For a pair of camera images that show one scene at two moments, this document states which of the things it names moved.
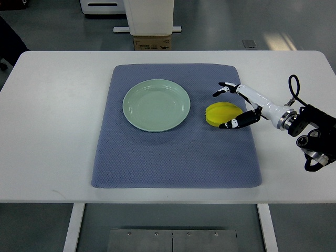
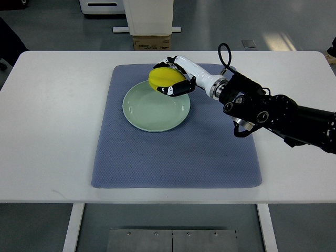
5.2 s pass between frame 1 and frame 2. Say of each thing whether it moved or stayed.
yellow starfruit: moved
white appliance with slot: stayed
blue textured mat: stayed
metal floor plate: stayed
